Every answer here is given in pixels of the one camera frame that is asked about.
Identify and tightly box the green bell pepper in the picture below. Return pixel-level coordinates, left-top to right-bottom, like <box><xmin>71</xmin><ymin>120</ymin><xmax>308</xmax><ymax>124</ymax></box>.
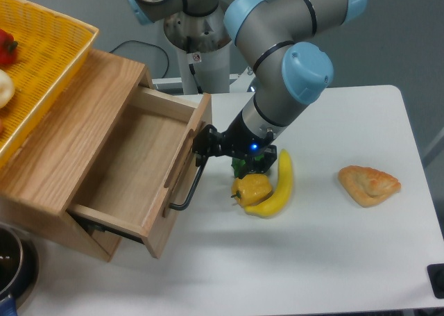
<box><xmin>231</xmin><ymin>155</ymin><xmax>269</xmax><ymax>179</ymax></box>

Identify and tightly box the dark metal pot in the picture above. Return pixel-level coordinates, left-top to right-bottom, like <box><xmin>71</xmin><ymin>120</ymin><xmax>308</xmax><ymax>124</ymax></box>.
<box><xmin>1</xmin><ymin>224</ymin><xmax>40</xmax><ymax>315</ymax></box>

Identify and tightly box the wooden drawer cabinet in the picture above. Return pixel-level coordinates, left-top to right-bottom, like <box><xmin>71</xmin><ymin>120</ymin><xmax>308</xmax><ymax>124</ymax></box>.
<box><xmin>1</xmin><ymin>50</ymin><xmax>150</xmax><ymax>261</ymax></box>

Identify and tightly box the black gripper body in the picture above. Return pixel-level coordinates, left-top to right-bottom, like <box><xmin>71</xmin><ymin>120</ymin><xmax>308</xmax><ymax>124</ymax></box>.
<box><xmin>221</xmin><ymin>112</ymin><xmax>274</xmax><ymax>160</ymax></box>

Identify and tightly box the triangular pastry bread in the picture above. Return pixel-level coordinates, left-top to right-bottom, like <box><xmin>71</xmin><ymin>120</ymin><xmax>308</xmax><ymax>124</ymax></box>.
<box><xmin>337</xmin><ymin>165</ymin><xmax>402</xmax><ymax>208</ymax></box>

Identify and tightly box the red bell pepper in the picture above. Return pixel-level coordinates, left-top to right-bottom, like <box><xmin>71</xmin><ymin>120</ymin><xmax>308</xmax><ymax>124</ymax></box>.
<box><xmin>0</xmin><ymin>29</ymin><xmax>18</xmax><ymax>65</ymax></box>

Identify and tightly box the black table corner device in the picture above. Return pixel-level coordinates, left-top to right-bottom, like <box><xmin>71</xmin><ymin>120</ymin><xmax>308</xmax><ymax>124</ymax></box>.
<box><xmin>427</xmin><ymin>263</ymin><xmax>444</xmax><ymax>299</ymax></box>

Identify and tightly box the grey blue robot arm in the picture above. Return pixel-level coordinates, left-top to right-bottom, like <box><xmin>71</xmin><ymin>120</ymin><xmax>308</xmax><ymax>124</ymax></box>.
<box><xmin>128</xmin><ymin>0</ymin><xmax>367</xmax><ymax>174</ymax></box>

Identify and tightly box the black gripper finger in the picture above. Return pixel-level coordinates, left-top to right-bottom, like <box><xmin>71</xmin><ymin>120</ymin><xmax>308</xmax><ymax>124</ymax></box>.
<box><xmin>192</xmin><ymin>124</ymin><xmax>222</xmax><ymax>167</ymax></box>
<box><xmin>239</xmin><ymin>145</ymin><xmax>278</xmax><ymax>179</ymax></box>

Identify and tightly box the white round vegetable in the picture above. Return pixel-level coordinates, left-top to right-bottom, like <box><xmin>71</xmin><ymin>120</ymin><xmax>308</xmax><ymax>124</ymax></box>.
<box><xmin>0</xmin><ymin>70</ymin><xmax>15</xmax><ymax>108</ymax></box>

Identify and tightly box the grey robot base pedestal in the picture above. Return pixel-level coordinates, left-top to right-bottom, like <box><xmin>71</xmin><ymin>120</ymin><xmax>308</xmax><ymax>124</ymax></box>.
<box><xmin>163</xmin><ymin>1</ymin><xmax>232</xmax><ymax>95</ymax></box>

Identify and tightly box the wooden top drawer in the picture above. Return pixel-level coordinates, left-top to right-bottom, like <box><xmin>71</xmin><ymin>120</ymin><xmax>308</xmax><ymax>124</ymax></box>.
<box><xmin>68</xmin><ymin>87</ymin><xmax>212</xmax><ymax>258</ymax></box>

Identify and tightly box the black cable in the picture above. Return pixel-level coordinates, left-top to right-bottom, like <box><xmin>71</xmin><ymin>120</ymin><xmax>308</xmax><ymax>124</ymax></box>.
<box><xmin>109</xmin><ymin>40</ymin><xmax>170</xmax><ymax>79</ymax></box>

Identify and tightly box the yellow banana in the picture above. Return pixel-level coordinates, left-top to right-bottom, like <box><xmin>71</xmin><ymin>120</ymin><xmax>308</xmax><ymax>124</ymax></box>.
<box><xmin>244</xmin><ymin>149</ymin><xmax>294</xmax><ymax>218</ymax></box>

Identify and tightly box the yellow bell pepper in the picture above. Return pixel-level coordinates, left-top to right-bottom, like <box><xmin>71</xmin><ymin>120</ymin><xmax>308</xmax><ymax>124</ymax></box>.
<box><xmin>231</xmin><ymin>174</ymin><xmax>273</xmax><ymax>207</ymax></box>

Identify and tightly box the yellow plastic basket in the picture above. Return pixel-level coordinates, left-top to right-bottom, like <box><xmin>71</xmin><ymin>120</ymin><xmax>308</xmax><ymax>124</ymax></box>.
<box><xmin>1</xmin><ymin>0</ymin><xmax>99</xmax><ymax>164</ymax></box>

